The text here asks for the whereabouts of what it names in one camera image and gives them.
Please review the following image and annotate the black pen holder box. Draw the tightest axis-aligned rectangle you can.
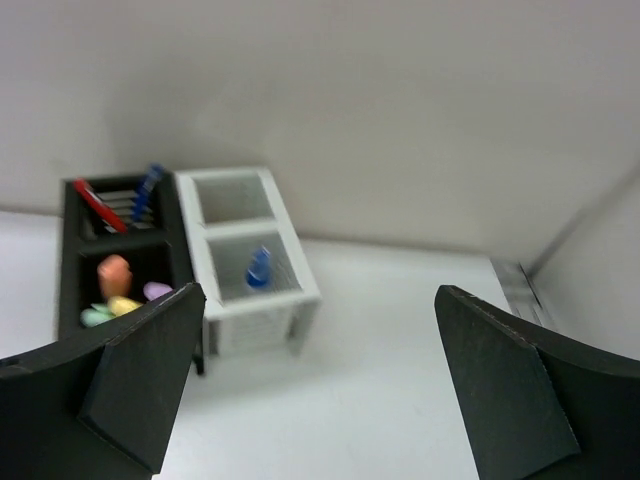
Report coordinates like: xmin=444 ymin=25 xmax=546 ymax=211
xmin=56 ymin=173 xmax=194 ymax=339

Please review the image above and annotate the aluminium side rail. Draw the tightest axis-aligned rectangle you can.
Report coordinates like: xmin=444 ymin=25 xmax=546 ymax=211
xmin=491 ymin=258 xmax=556 ymax=331

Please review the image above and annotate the orange highlighter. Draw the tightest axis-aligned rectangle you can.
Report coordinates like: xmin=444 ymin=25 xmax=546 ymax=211
xmin=97 ymin=255 xmax=133 ymax=299

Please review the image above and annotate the pink highlighter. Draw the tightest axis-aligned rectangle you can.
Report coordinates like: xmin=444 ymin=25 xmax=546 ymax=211
xmin=143 ymin=282 xmax=173 ymax=301

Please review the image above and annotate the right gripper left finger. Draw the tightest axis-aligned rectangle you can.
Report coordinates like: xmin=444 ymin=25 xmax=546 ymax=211
xmin=1 ymin=283 xmax=205 ymax=479

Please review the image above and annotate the white pen holder box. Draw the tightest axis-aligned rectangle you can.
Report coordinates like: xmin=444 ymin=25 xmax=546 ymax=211
xmin=174 ymin=167 xmax=321 ymax=356

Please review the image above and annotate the yellow highlighter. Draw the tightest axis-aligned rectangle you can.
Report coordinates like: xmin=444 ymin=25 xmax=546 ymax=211
xmin=107 ymin=296 xmax=142 ymax=317

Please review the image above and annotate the blue gel pen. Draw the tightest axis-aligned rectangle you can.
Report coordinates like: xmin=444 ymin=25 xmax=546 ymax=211
xmin=131 ymin=163 xmax=165 ymax=223

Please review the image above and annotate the red gel pen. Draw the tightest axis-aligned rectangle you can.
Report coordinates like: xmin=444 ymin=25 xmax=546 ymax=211
xmin=73 ymin=178 xmax=128 ymax=233

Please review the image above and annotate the green highlighter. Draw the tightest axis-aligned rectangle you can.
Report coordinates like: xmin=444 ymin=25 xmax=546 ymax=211
xmin=80 ymin=304 xmax=115 ymax=328

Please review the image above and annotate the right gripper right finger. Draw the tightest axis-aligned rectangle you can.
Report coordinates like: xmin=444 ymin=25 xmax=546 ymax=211
xmin=434 ymin=285 xmax=639 ymax=479

